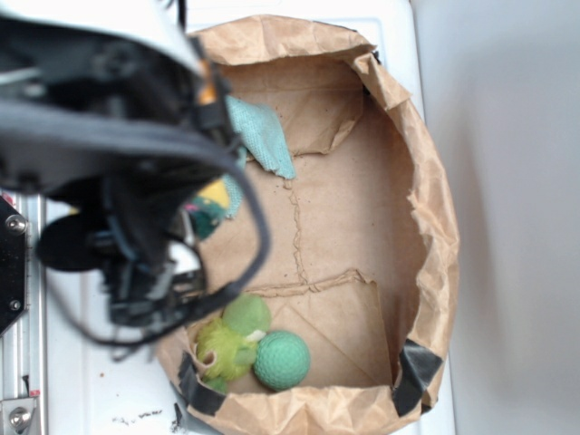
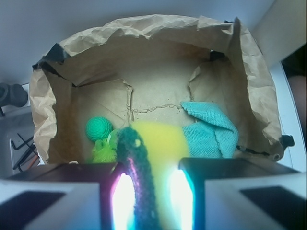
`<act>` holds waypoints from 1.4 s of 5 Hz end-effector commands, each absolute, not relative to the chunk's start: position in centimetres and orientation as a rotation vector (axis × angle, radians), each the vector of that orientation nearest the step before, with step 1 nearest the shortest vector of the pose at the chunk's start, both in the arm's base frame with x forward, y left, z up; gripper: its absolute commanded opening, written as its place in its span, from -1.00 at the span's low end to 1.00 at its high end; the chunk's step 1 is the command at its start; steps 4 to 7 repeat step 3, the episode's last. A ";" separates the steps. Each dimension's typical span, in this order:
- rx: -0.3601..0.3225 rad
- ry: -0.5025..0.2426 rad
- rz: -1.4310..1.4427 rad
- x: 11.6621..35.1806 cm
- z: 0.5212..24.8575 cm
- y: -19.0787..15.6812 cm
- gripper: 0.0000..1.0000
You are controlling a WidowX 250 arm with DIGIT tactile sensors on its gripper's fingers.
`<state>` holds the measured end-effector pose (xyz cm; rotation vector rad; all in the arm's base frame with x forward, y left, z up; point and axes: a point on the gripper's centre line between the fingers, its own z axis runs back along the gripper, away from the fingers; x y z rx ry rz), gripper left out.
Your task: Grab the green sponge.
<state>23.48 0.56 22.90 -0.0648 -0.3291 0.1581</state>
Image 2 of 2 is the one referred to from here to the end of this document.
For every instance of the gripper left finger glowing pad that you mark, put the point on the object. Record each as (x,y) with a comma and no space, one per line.
(68,197)

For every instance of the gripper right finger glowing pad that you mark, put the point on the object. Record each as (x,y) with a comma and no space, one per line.
(238,194)

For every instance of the yellow green scrub sponge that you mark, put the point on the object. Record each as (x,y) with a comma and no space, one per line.
(151,151)

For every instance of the lime green feather toy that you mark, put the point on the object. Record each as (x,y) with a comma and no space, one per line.
(104,150)

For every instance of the teal microfiber cloth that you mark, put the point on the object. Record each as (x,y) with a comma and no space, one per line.
(213,135)

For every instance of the green textured ball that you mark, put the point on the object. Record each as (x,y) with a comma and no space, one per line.
(98,128)

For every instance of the black hex keys set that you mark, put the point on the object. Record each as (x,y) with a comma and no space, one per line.
(23,150)

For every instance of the black tape strip right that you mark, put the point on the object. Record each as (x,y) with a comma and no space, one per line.
(287,141)

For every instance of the black tape strip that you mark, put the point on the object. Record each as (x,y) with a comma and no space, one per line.
(55,54)
(287,141)

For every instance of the white plastic bin lid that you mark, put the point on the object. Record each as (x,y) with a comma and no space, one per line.
(294,157)

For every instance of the brown paper bag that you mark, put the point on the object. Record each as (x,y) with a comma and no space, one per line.
(143,68)

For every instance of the black tape strip left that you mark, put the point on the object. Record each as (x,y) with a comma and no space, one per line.
(55,54)

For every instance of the orange handled hex key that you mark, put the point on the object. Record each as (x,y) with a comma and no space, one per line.
(36,158)

